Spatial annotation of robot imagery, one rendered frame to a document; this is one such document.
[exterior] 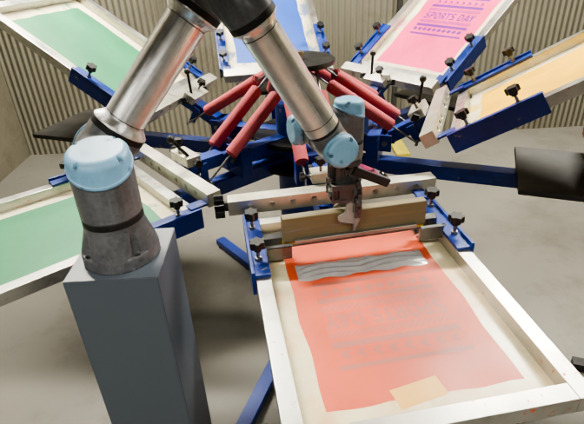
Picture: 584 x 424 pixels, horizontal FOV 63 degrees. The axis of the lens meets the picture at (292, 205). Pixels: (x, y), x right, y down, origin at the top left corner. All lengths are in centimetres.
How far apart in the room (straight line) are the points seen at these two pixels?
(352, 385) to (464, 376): 23
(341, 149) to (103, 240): 50
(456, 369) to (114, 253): 72
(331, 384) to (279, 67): 63
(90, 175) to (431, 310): 81
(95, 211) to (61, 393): 168
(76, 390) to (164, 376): 141
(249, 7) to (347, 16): 363
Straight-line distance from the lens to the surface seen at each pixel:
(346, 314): 118
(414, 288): 127
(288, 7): 309
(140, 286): 97
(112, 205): 92
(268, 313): 114
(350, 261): 133
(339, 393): 102
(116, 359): 111
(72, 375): 259
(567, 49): 217
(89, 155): 93
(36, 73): 500
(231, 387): 231
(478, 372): 111
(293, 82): 94
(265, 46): 91
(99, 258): 98
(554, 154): 219
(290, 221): 127
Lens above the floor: 175
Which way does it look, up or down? 29 degrees down
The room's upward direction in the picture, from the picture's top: 3 degrees counter-clockwise
